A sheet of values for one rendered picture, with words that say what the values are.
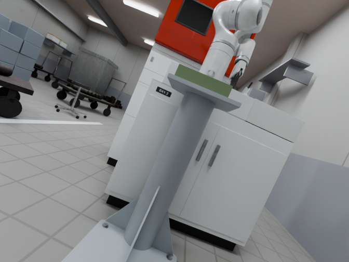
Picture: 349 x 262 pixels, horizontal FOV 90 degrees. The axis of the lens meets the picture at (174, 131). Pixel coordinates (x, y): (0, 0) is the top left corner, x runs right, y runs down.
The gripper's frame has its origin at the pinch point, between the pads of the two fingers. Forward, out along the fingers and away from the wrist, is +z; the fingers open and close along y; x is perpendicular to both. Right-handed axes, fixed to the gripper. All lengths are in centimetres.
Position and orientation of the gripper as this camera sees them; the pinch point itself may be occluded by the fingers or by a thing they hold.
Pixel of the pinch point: (232, 85)
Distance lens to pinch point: 117.8
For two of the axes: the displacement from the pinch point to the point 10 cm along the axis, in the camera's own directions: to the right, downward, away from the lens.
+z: -3.8, 9.1, -1.5
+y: 1.4, -1.0, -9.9
